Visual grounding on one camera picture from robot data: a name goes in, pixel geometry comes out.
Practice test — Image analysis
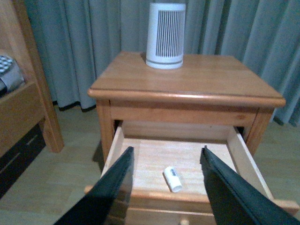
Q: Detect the white medicine bottle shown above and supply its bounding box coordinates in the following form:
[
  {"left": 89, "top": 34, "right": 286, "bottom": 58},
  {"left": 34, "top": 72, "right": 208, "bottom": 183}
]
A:
[{"left": 163, "top": 166, "right": 182, "bottom": 193}]

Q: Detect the white cylindrical air purifier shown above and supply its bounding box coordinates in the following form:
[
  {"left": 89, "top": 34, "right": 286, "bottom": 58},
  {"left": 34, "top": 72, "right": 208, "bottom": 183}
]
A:
[{"left": 146, "top": 3, "right": 186, "bottom": 69}]

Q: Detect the wooden nightstand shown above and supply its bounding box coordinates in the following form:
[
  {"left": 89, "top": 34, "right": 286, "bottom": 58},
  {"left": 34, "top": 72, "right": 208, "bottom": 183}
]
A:
[{"left": 87, "top": 51, "right": 286, "bottom": 225}]

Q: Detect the wooden bed frame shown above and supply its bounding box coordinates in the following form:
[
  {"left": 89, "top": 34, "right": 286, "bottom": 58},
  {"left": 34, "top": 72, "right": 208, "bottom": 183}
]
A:
[{"left": 0, "top": 0, "right": 64, "bottom": 155}]

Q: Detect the grey pleated curtain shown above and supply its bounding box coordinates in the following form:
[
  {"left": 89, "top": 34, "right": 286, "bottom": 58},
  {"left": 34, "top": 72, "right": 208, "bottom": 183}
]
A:
[{"left": 25, "top": 0, "right": 300, "bottom": 126}]

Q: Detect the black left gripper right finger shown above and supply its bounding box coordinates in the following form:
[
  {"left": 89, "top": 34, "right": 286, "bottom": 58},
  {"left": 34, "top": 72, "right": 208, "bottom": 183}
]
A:
[{"left": 200, "top": 146, "right": 300, "bottom": 225}]

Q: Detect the checkered bed sheet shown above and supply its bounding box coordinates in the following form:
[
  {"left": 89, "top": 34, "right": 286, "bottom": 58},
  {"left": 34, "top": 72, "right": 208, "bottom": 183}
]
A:
[{"left": 0, "top": 55, "right": 14, "bottom": 75}]

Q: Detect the grey mattress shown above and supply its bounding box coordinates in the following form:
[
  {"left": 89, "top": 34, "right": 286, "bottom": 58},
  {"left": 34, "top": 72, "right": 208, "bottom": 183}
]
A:
[{"left": 0, "top": 60, "right": 25, "bottom": 97}]

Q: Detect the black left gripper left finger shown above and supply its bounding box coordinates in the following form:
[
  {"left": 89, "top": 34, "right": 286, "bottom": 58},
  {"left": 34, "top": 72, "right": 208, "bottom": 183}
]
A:
[{"left": 55, "top": 146, "right": 134, "bottom": 225}]

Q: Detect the lower drawer wooden knob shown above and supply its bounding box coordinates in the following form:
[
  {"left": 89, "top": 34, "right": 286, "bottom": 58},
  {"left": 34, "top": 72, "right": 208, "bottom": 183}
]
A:
[{"left": 180, "top": 218, "right": 189, "bottom": 225}]

